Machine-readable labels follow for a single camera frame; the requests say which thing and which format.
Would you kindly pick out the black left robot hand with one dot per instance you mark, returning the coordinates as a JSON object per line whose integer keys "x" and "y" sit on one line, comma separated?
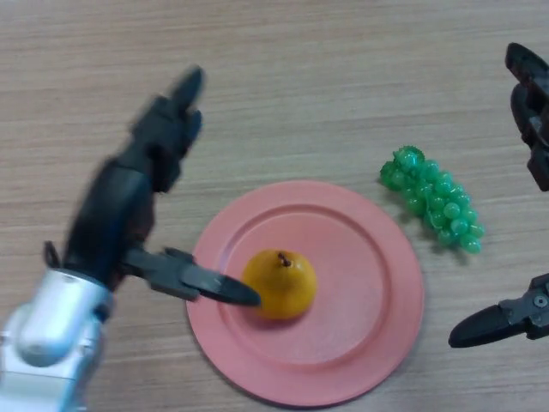
{"x": 111, "y": 214}

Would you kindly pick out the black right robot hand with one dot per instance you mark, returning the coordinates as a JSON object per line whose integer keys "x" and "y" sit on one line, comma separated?
{"x": 534, "y": 103}

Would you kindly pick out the yellow pear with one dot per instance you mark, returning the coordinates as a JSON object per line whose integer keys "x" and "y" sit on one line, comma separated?
{"x": 285, "y": 287}

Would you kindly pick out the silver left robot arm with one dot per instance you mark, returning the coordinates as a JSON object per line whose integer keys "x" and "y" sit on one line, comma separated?
{"x": 51, "y": 335}

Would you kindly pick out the pink round plate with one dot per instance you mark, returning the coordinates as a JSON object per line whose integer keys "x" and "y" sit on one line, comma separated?
{"x": 356, "y": 309}

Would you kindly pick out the green grape bunch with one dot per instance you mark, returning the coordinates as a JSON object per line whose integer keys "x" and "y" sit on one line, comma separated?
{"x": 435, "y": 199}

